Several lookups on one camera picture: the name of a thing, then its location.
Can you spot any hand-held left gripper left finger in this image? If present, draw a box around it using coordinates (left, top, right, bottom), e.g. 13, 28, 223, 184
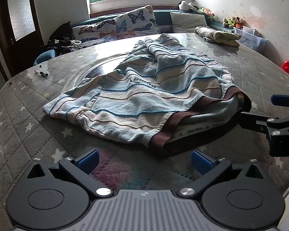
26, 149, 113, 196

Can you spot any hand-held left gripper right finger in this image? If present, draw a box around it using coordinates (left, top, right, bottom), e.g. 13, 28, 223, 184
178, 150, 264, 196

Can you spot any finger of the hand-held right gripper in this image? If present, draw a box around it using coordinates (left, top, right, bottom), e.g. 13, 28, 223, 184
239, 111, 289, 140
270, 95, 289, 106

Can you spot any blue striped towel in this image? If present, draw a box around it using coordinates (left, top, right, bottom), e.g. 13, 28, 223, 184
42, 34, 252, 156

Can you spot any pile of black clothes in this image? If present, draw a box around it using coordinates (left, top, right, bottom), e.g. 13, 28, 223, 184
40, 21, 83, 53

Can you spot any clear plastic storage box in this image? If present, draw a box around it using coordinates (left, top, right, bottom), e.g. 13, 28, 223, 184
231, 26, 268, 53

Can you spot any small white plastic box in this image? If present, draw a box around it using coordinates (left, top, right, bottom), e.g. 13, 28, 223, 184
243, 26, 260, 38

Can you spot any brown plush toy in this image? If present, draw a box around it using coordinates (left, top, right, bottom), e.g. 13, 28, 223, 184
231, 16, 244, 28

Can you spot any folded pale yellow garment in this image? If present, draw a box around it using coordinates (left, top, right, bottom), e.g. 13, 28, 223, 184
195, 26, 242, 48

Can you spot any blue chair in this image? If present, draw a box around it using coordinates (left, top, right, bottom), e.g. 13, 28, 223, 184
33, 49, 57, 65

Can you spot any pink plush toy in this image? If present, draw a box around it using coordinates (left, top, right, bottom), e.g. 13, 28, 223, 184
199, 8, 215, 17

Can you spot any white pillow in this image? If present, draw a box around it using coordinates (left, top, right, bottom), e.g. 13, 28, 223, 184
170, 12, 208, 34

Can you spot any long butterfly print cushion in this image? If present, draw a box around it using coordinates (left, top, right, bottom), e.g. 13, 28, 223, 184
71, 19, 135, 49

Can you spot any black and white plush toy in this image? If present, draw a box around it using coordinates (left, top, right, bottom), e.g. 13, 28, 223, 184
178, 0, 199, 12

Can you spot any dark door with frosted glass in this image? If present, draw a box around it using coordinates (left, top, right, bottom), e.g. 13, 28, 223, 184
0, 0, 45, 77

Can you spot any large butterfly print pillow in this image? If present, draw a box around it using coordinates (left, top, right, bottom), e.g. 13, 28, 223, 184
114, 5, 160, 40

